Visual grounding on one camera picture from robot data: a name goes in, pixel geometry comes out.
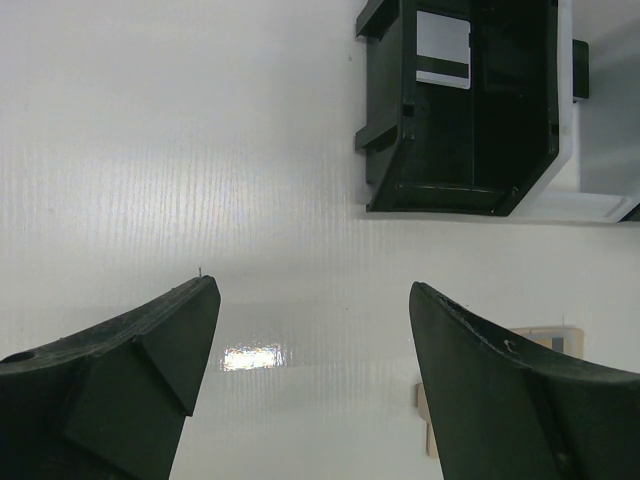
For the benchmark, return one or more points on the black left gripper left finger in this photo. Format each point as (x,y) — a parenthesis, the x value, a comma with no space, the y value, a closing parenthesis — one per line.
(110,401)

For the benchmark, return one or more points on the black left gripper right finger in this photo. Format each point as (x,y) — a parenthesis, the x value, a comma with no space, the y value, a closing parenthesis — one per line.
(505,407)

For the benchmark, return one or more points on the black card in tray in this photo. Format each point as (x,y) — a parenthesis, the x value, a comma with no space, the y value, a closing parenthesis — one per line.
(581,70)

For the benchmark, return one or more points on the silver card in tray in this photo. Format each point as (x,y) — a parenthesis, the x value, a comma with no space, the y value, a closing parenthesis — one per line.
(443,50)

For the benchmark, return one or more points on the black left tray compartment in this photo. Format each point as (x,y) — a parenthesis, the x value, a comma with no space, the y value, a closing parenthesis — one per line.
(432,148)

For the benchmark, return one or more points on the white middle tray compartment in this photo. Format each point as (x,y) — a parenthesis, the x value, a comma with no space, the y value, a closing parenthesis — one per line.
(595,178)

